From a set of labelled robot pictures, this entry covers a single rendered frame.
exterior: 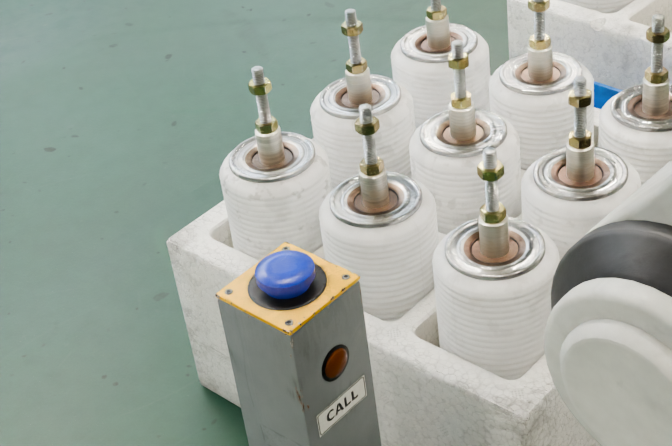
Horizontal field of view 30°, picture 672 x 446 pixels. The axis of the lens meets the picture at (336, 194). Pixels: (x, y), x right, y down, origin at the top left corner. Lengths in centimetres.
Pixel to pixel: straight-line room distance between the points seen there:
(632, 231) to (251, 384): 35
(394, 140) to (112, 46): 83
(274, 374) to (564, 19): 71
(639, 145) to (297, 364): 40
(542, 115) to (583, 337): 54
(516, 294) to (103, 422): 48
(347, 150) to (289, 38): 71
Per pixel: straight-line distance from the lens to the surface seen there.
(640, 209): 62
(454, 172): 106
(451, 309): 95
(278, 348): 83
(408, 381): 99
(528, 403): 93
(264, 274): 83
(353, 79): 114
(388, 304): 102
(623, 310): 60
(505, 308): 93
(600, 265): 63
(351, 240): 99
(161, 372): 128
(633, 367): 61
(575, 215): 100
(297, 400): 85
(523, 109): 114
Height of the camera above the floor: 83
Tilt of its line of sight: 34 degrees down
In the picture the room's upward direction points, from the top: 8 degrees counter-clockwise
